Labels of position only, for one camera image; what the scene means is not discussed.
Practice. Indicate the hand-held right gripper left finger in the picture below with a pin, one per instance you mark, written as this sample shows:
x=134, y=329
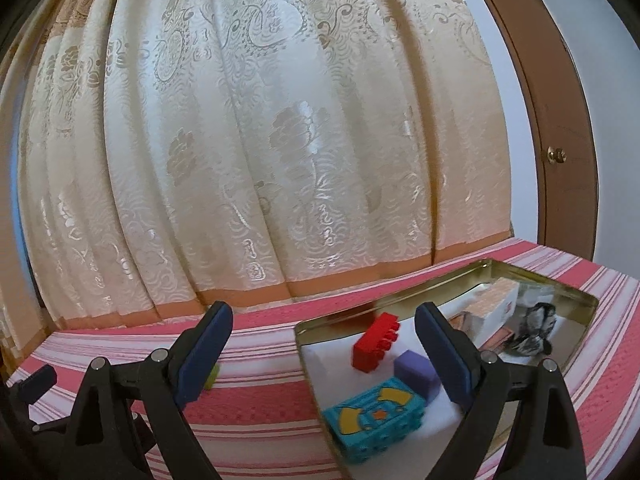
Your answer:
x=205, y=350

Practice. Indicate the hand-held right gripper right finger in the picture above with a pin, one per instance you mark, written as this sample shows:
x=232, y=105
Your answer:
x=442, y=355

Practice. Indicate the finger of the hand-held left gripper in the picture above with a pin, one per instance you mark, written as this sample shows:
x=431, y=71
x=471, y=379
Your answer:
x=35, y=384
x=52, y=424

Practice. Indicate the green toy block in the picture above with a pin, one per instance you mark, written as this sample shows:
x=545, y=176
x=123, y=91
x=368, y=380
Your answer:
x=212, y=379

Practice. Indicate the purple block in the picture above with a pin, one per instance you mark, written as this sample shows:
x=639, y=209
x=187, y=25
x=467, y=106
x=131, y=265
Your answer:
x=412, y=367

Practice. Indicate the pink patterned box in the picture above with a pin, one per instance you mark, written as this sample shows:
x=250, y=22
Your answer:
x=500, y=341

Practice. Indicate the white box with red label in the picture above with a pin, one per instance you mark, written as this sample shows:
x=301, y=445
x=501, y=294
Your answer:
x=492, y=310

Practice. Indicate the red toy block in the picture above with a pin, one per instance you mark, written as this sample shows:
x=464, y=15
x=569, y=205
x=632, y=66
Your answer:
x=372, y=350

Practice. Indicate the small black object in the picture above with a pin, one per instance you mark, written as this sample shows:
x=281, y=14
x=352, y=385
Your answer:
x=535, y=325

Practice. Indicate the blue toy brick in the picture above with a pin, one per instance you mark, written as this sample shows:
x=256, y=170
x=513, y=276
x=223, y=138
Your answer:
x=370, y=420

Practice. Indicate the gold tin box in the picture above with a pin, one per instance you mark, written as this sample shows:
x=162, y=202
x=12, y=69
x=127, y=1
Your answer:
x=350, y=322

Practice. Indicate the pink striped bedspread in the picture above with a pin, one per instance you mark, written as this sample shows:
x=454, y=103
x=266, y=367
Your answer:
x=260, y=410

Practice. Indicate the white paper tin lining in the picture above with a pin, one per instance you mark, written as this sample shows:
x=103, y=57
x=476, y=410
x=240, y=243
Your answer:
x=332, y=370

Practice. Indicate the cream floral curtain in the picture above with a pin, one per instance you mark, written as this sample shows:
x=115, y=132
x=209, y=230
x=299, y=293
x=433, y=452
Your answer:
x=250, y=135

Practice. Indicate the brass door knob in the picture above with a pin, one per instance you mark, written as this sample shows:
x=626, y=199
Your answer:
x=555, y=154

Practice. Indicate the brown wooden door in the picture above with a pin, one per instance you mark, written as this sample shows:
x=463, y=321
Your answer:
x=550, y=85

